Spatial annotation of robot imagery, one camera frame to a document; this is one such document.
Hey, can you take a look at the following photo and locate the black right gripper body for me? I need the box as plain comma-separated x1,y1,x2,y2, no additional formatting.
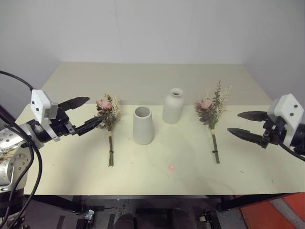
261,116,287,149

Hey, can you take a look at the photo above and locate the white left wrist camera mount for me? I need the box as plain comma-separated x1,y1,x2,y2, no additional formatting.
30,89,61,143

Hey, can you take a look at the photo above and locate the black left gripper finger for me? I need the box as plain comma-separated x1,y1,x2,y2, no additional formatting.
76,116,106,136
58,96,91,112

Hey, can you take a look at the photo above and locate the dark rounded shape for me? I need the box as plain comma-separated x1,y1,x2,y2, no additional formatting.
113,213,137,229

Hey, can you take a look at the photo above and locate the black metal table frame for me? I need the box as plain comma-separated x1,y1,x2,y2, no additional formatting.
30,192,295,213

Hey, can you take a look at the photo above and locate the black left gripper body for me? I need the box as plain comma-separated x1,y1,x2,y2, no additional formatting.
49,106,78,138

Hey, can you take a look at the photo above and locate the white cone-shaped vase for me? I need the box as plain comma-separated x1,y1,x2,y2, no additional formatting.
132,106,155,146

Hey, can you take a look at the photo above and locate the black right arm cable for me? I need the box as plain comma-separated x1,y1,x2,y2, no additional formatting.
273,134,305,162

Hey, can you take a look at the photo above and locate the short pink dried flower bouquet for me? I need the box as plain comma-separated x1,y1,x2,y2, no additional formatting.
93,93,122,167

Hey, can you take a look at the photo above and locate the orange floor mat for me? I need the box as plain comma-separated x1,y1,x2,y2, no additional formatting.
239,192,305,229

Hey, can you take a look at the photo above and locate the white bottle-shaped vase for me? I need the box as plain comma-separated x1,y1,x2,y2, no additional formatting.
162,87,184,125

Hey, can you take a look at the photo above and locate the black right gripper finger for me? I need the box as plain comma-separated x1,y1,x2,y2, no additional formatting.
237,110,269,124
227,127,265,146

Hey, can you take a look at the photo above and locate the tall pink dried flower bouquet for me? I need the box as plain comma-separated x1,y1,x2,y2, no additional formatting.
194,80,233,165

